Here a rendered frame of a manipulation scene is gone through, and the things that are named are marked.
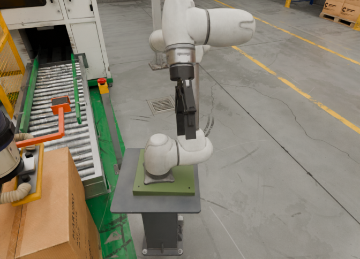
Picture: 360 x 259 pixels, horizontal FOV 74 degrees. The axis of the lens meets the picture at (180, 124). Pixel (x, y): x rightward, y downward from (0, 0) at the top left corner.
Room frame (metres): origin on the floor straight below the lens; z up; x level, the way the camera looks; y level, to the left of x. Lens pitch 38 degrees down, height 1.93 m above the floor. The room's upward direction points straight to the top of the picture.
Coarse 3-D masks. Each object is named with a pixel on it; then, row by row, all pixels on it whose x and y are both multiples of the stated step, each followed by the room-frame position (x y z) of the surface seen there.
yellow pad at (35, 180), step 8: (40, 144) 0.86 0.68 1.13; (24, 152) 0.80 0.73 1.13; (32, 152) 0.80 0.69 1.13; (40, 152) 0.81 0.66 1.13; (40, 160) 0.76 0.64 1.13; (40, 168) 0.71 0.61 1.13; (16, 176) 0.66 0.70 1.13; (24, 176) 0.64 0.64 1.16; (32, 176) 0.66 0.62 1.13; (40, 176) 0.66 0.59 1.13; (16, 184) 0.62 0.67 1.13; (32, 184) 0.62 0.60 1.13; (40, 184) 0.62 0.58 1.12; (32, 192) 0.58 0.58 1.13; (40, 192) 0.59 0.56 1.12; (24, 200) 0.55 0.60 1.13; (32, 200) 0.55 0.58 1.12
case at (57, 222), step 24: (48, 168) 0.87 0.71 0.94; (72, 168) 0.95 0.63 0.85; (48, 192) 0.72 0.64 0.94; (72, 192) 0.77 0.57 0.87; (0, 216) 0.59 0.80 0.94; (24, 216) 0.59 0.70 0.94; (48, 216) 0.59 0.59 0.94; (72, 216) 0.63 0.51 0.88; (0, 240) 0.48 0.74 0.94; (24, 240) 0.48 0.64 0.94; (48, 240) 0.48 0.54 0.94; (72, 240) 0.51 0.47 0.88
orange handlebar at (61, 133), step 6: (60, 108) 1.00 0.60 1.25; (60, 114) 0.95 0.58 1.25; (60, 120) 0.89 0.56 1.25; (60, 126) 0.85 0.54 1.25; (60, 132) 0.81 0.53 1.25; (36, 138) 0.77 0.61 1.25; (42, 138) 0.77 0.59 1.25; (48, 138) 0.78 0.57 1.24; (54, 138) 0.78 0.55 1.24; (60, 138) 0.79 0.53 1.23; (18, 144) 0.73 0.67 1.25; (24, 144) 0.74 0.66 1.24; (30, 144) 0.75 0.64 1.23
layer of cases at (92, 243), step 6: (90, 216) 0.95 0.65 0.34; (90, 222) 0.89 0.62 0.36; (90, 228) 0.83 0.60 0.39; (90, 234) 0.78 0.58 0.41; (90, 240) 0.73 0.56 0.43; (96, 240) 0.85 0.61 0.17; (90, 246) 0.68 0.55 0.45; (96, 246) 0.80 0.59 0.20; (90, 252) 0.64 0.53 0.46; (96, 252) 0.74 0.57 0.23; (90, 258) 0.60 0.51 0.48; (96, 258) 0.69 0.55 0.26
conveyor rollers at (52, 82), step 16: (64, 64) 3.07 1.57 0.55; (48, 80) 2.65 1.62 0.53; (64, 80) 2.64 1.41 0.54; (80, 80) 2.62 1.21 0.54; (48, 96) 2.25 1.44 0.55; (80, 96) 2.27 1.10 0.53; (32, 112) 1.95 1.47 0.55; (48, 112) 1.99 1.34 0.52; (80, 112) 1.94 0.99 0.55; (32, 128) 1.70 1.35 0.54; (48, 128) 1.69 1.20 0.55; (80, 128) 1.69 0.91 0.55; (48, 144) 1.49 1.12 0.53; (64, 144) 1.48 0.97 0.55; (80, 144) 1.50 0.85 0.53; (80, 160) 1.33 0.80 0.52; (80, 176) 1.16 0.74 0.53
